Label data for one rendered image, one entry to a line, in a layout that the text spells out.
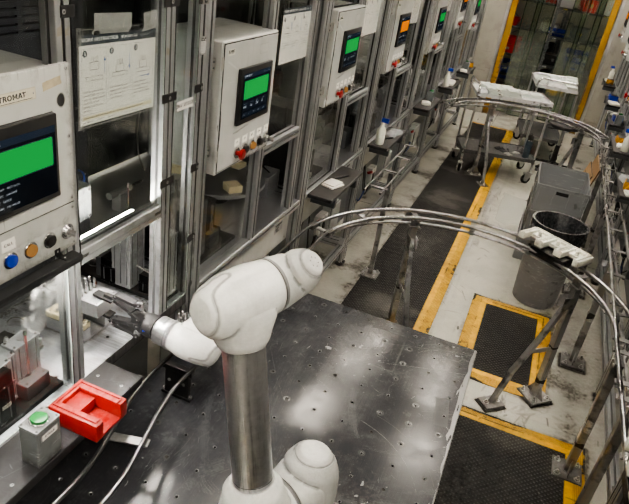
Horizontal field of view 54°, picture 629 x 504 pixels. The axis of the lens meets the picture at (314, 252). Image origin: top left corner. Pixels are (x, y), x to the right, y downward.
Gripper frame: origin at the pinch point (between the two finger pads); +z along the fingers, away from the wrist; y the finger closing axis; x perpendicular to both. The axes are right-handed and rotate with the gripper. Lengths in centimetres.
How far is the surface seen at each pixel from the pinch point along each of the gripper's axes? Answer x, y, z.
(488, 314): -247, -93, -123
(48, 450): 48, -7, -22
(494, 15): -826, 33, -4
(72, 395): 30.6, -6.7, -14.8
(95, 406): 27.6, -10.2, -20.2
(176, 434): 5.3, -33.0, -34.5
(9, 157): 41, 64, -7
